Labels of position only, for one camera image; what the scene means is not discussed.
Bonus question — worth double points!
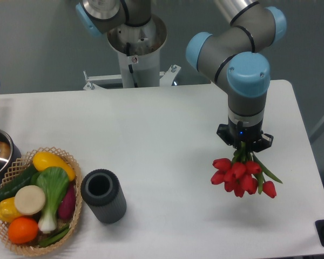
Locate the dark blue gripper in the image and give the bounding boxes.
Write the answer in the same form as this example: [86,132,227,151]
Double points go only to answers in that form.
[217,120,274,152]

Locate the red tulip bouquet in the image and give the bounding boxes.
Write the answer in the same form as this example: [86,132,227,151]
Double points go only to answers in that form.
[211,142,282,199]

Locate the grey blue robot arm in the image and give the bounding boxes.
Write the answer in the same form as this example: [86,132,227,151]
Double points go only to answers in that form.
[76,1,287,152]

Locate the dark grey ribbed vase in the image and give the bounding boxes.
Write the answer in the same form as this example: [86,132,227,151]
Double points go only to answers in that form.
[80,169,127,224]

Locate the purple sweet potato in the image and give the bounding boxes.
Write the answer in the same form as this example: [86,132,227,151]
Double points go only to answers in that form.
[57,184,76,220]

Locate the green bok choy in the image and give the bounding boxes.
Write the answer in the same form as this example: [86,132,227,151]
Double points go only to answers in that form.
[36,167,69,233]

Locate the yellow squash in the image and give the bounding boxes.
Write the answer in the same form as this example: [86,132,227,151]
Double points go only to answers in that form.
[32,152,76,181]

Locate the green bean pods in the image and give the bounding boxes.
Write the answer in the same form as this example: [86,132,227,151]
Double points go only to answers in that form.
[38,224,70,248]

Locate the woven wicker basket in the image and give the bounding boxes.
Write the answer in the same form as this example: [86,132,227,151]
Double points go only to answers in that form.
[0,147,82,257]

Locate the beige round bun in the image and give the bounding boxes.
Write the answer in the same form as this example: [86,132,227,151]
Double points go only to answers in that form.
[14,185,46,215]

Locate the orange fruit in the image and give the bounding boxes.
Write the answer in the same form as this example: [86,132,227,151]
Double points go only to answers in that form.
[8,216,39,244]

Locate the dark green cucumber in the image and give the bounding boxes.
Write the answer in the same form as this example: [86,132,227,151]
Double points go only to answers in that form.
[0,165,38,202]

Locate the yellow bell pepper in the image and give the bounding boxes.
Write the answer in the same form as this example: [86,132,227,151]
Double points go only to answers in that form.
[0,197,23,223]

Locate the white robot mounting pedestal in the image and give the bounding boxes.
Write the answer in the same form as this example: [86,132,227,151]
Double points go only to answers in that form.
[84,14,181,90]

